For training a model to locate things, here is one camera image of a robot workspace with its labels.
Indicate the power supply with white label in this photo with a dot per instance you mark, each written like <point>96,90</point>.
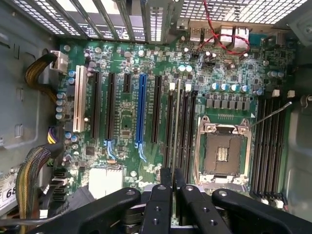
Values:
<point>8,187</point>

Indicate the black RAM slot white latch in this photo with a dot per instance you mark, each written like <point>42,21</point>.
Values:
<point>168,126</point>
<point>184,136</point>
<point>265,146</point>
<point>280,146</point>

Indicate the white power connector plug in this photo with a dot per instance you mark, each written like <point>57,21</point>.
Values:
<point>61,61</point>

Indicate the grey metal PC case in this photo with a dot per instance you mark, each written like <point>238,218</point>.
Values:
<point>14,109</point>

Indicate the short black expansion slot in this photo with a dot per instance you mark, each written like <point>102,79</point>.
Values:
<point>126,83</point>

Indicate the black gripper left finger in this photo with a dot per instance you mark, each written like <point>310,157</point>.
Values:
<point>156,209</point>

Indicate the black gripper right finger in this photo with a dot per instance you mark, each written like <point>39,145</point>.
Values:
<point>202,212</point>

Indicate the perforated metal slot cover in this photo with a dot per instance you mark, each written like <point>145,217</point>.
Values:
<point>158,22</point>

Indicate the green motherboard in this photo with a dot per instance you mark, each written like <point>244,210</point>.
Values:
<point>126,114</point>

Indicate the white PCI expansion slot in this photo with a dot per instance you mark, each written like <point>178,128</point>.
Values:
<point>80,100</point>

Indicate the black SATA port block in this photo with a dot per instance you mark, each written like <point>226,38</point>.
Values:
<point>59,186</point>

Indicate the thin metal locking lever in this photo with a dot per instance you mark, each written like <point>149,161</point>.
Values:
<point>270,114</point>

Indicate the blue expansion slot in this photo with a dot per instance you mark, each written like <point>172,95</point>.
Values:
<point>141,109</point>

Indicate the long black expansion slot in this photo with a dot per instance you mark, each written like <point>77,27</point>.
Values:
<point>96,104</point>
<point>156,109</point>
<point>110,107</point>

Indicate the CPU socket with metal frame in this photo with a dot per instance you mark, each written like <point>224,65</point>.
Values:
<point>224,151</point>

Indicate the rear port block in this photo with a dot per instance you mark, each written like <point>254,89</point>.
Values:
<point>226,35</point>

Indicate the white chipset heat sink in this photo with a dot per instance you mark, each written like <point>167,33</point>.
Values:
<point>104,180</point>

